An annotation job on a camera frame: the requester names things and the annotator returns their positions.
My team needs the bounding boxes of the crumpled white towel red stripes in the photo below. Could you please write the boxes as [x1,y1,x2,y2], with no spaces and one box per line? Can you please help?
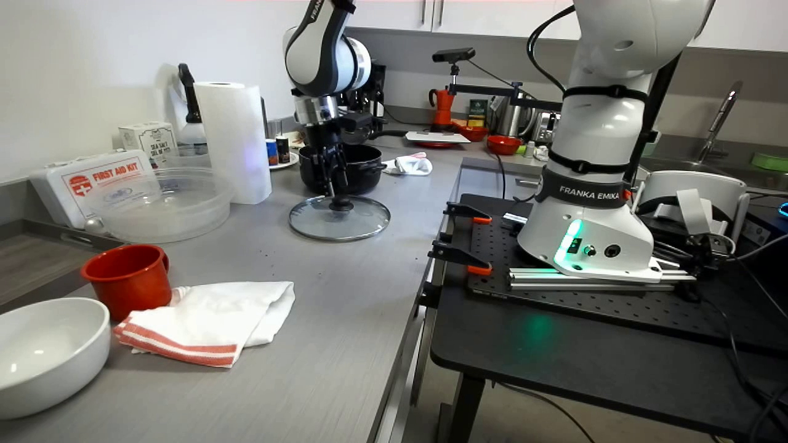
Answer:
[381,150,435,180]

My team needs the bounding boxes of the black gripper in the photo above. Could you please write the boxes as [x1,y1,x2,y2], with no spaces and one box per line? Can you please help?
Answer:
[306,113,361,211]

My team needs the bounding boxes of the small red bowl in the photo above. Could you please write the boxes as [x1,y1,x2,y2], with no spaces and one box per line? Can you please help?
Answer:
[486,134,524,158]

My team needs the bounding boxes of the white first aid kit box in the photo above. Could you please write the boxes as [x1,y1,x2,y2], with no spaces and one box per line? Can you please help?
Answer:
[29,148,162,230]

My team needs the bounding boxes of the round glass lid black knob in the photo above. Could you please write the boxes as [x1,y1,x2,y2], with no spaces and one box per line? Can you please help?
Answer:
[285,192,393,244]

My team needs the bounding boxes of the red plastic cup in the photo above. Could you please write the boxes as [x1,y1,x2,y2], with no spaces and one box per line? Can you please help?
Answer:
[78,242,174,324]

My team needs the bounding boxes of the white power outlet block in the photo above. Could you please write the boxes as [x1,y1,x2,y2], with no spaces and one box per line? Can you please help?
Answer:
[116,120,180,167]

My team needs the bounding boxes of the silver aluminium rail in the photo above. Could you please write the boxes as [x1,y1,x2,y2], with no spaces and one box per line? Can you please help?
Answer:
[506,258,699,294]

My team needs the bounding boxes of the white headset device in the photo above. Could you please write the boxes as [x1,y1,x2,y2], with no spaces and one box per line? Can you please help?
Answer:
[636,167,753,256]

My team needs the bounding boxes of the spray bottle black nozzle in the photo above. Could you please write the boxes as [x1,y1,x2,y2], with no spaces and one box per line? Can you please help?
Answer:
[174,62,215,169]

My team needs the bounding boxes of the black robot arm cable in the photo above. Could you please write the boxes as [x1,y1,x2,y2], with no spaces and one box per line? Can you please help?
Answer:
[524,3,578,96]

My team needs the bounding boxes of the black clamp orange handle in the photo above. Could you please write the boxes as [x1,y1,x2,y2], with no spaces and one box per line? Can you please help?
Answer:
[425,238,498,281]
[441,199,498,230]

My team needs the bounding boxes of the green sponge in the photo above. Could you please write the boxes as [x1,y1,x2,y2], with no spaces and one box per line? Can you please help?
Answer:
[749,150,788,176]

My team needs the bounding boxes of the flat folded white towel red stripes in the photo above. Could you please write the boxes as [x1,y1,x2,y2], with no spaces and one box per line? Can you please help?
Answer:
[111,281,297,371]

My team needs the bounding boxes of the metal sink faucet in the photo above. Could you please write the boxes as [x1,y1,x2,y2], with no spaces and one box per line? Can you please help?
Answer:
[695,80,747,167]

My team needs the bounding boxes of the stainless steel kettle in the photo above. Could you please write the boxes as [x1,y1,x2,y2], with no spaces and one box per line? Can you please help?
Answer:
[489,93,542,144]

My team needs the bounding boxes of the clear plastic round container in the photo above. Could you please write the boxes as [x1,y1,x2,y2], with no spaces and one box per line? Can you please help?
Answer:
[84,166,233,247]

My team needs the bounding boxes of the black perforated robot table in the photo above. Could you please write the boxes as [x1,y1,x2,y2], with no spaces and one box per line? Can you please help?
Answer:
[417,192,788,443]

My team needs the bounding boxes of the red pitcher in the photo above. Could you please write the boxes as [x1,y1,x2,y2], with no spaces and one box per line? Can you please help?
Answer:
[425,83,457,134]

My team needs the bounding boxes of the white plate red rim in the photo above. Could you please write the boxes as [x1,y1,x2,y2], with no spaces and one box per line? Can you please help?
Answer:
[404,129,472,153]

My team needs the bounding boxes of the black cooking pot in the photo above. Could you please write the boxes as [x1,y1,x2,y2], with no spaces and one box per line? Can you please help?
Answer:
[296,144,386,198]

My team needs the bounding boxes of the white ceramic bowl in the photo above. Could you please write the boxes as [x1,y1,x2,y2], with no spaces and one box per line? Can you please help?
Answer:
[0,296,112,422]

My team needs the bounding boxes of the small plate with jars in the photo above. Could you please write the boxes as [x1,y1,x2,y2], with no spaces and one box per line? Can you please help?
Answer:
[263,134,302,173]

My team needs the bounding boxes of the black coffee machine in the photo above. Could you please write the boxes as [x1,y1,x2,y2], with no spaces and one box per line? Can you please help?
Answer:
[356,62,388,120]

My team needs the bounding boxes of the white paper towel roll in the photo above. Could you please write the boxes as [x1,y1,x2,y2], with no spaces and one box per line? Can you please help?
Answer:
[195,80,273,208]

